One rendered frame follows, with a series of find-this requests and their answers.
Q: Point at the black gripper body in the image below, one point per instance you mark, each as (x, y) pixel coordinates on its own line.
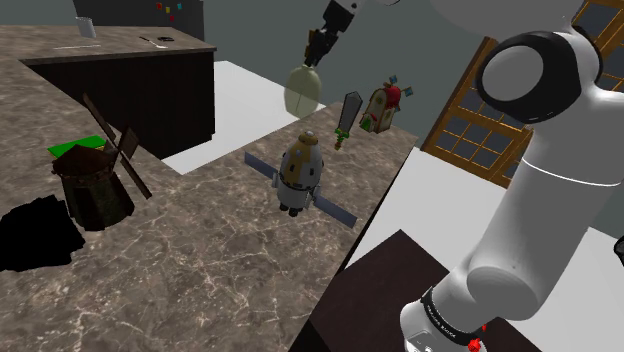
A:
(337, 20)

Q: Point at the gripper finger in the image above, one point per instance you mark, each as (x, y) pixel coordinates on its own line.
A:
(312, 48)
(327, 45)

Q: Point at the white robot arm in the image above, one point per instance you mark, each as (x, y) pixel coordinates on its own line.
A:
(546, 209)

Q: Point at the pale green vase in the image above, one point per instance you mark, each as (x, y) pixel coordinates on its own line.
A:
(303, 92)

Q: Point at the grey toy sword green hilt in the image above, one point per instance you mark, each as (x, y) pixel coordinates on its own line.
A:
(349, 114)

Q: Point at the colourful toy windmill house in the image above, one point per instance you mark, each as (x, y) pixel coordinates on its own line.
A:
(381, 109)

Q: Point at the white and gold spacecraft toy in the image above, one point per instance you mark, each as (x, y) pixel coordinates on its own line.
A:
(300, 170)

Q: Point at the wooden framed window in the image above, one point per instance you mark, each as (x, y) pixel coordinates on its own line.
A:
(480, 131)

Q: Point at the dark fridge with magnets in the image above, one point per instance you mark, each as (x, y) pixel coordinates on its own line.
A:
(131, 14)

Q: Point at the dark kitchen counter cabinet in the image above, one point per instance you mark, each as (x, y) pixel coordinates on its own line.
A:
(136, 102)

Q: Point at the green flat board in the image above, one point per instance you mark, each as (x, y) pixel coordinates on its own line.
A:
(73, 145)

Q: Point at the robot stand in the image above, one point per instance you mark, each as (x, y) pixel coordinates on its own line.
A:
(375, 302)

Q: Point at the dark brown windmill model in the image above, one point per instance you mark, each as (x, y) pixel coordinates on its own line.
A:
(95, 195)

